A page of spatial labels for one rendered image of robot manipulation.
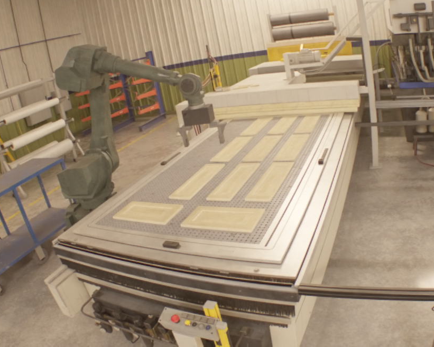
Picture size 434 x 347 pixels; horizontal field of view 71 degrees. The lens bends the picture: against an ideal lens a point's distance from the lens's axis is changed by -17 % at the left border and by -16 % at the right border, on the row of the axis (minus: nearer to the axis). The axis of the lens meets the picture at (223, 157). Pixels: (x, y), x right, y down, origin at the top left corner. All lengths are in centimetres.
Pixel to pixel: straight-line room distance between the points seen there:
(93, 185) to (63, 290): 111
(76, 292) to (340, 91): 362
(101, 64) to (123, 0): 822
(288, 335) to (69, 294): 163
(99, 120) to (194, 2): 680
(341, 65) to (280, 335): 539
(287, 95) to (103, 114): 234
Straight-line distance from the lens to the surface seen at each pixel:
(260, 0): 912
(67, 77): 318
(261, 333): 200
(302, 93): 458
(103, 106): 345
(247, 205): 248
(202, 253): 207
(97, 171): 340
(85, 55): 314
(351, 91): 448
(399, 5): 535
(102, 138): 343
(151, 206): 274
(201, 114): 282
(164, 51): 1044
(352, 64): 668
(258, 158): 321
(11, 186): 406
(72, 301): 286
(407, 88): 566
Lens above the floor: 200
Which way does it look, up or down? 19 degrees down
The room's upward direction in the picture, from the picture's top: 11 degrees counter-clockwise
